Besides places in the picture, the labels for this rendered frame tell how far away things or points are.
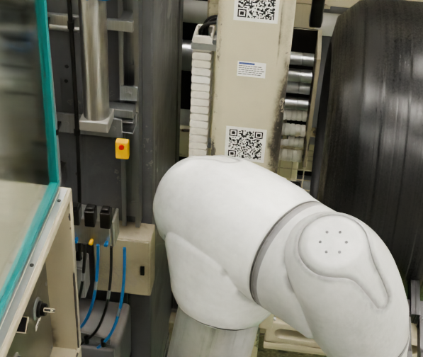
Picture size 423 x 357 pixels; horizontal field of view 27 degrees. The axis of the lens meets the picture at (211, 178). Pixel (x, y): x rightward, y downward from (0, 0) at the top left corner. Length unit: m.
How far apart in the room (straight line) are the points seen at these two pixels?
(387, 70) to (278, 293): 0.67
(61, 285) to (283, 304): 0.73
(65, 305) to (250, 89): 0.51
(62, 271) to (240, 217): 0.68
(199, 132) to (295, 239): 0.81
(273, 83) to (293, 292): 0.73
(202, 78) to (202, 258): 0.68
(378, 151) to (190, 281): 0.56
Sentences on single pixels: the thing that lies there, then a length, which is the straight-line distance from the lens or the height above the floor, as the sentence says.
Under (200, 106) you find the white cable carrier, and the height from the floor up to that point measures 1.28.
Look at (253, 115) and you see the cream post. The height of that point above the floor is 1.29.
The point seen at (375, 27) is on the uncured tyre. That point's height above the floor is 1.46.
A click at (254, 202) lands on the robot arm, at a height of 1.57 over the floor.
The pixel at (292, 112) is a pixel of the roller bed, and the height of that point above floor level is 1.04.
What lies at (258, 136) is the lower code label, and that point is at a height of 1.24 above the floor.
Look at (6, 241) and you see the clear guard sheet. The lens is 1.24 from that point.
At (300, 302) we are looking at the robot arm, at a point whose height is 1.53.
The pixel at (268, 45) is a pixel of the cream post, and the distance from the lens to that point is 1.55.
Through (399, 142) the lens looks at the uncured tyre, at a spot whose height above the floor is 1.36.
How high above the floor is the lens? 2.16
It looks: 37 degrees down
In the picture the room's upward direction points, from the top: 3 degrees clockwise
